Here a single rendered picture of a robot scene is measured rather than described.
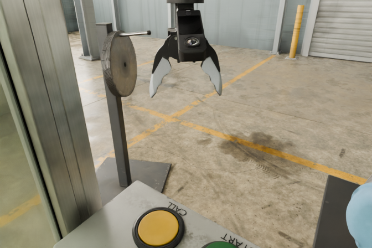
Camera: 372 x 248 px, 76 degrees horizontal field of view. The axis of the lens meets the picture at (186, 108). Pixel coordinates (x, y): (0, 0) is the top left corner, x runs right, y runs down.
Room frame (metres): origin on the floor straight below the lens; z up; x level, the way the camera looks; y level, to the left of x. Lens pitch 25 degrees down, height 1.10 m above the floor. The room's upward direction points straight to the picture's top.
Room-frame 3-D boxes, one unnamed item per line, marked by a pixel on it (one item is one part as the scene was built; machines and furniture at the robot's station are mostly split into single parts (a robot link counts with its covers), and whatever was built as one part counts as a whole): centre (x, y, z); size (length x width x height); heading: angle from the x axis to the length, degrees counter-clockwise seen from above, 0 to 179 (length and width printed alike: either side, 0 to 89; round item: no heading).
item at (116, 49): (1.20, 0.39, 0.50); 0.50 x 0.50 x 1.00; 81
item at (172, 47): (0.50, 0.00, 1.05); 0.09 x 0.08 x 0.12; 5
